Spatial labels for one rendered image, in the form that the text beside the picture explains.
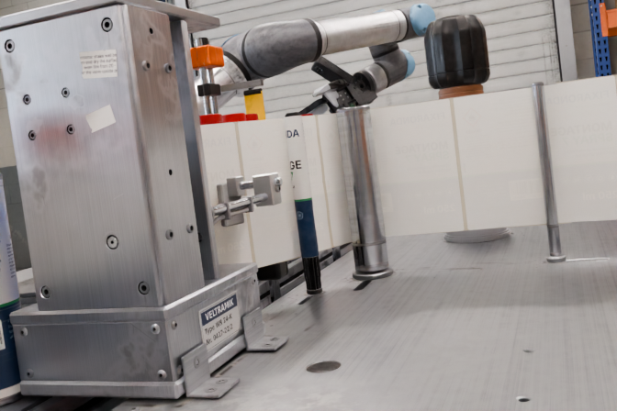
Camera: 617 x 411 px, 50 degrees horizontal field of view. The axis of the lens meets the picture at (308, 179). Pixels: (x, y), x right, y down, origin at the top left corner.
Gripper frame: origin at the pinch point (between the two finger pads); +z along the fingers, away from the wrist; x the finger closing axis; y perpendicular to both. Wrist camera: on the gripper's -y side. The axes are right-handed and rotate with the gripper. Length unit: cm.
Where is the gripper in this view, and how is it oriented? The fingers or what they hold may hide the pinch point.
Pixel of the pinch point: (300, 106)
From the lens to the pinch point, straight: 164.8
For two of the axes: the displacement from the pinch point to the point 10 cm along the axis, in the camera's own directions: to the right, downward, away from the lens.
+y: 5.4, 8.4, -1.0
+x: -3.3, 3.2, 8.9
